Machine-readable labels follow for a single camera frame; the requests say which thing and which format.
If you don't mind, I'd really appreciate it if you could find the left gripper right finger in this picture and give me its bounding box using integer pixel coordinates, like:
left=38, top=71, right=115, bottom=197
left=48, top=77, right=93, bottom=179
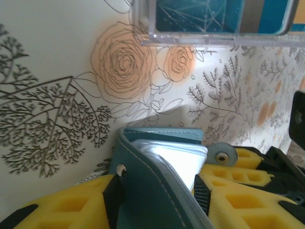
left=193, top=173, right=305, bottom=229

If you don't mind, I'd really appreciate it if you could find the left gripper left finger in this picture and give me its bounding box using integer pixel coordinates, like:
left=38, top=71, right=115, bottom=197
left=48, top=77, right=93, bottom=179
left=0, top=173, right=125, bottom=229

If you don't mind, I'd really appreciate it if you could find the teal leather card holder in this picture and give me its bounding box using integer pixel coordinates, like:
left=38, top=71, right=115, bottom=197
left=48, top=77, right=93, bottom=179
left=108, top=126, right=239, bottom=229

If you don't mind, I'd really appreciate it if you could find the clear plastic card box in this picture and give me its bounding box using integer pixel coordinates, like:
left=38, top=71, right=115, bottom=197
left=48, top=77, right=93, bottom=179
left=130, top=0, right=305, bottom=47

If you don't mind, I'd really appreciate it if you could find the orange credit card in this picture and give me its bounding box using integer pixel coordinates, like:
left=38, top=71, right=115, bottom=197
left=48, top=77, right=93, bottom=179
left=292, top=0, right=305, bottom=31

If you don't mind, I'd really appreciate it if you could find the teal line-pattern credit card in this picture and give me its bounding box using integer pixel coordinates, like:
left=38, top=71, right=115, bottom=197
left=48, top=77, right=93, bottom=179
left=155, top=0, right=240, bottom=33

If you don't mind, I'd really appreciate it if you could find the floral patterned table cover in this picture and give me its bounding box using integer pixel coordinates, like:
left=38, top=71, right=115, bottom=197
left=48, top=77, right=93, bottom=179
left=0, top=0, right=305, bottom=229

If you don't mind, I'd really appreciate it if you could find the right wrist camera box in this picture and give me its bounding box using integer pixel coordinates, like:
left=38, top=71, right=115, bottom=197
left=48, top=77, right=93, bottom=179
left=288, top=90, right=305, bottom=147

